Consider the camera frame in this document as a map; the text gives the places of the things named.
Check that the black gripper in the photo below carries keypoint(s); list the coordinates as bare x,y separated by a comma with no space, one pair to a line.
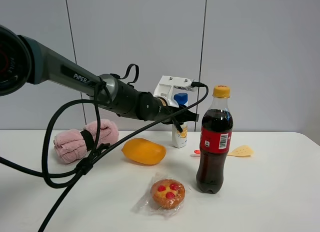
186,116

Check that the white blue shampoo bottle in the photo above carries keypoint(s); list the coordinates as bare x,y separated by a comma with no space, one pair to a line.
179,139

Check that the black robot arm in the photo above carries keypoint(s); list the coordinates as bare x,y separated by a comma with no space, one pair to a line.
24,60

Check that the small red white object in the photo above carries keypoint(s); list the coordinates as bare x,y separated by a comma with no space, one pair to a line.
196,153

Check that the cola bottle yellow cap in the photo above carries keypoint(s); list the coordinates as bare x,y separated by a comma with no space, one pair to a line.
216,131

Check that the yellow mango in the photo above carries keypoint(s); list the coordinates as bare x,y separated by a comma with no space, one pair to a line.
144,151

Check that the yellow cheese slice toy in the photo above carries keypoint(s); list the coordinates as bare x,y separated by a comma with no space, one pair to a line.
241,151

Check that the wrapped raspberry tart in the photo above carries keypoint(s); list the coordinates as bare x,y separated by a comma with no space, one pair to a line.
164,196

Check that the rolled pink towel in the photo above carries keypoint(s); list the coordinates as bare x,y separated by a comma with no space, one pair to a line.
72,145

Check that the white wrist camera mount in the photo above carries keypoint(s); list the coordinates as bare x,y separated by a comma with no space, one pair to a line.
167,84

